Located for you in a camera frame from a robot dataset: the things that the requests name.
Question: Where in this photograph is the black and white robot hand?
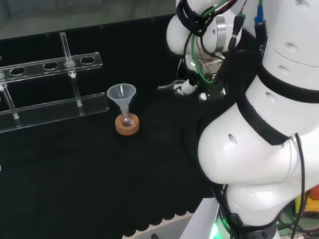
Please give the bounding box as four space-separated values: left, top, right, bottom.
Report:
174 55 200 97

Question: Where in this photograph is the clear glass weighing funnel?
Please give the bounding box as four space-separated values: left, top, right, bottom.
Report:
157 81 186 92

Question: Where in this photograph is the translucent plastic funnel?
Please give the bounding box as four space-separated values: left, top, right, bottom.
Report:
106 84 137 115

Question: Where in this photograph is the clear acrylic funnel stand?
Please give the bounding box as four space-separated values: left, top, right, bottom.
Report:
0 31 110 134

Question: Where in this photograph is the small round-bottom glass flask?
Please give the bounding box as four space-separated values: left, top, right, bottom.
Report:
119 109 135 127

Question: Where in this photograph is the black cloth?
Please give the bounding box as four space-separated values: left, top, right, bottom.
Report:
0 13 262 238

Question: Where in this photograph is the yellow stop button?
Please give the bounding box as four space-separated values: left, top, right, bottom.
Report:
295 184 319 217

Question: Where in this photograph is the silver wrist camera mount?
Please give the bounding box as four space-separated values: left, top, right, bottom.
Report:
198 56 229 102

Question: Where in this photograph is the cork ring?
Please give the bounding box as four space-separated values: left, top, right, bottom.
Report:
115 113 140 136

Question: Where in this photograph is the black cable with green plug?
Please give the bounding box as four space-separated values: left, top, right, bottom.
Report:
216 12 247 78

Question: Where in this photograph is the black cable with blue plug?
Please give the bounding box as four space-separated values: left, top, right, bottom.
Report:
254 0 269 48

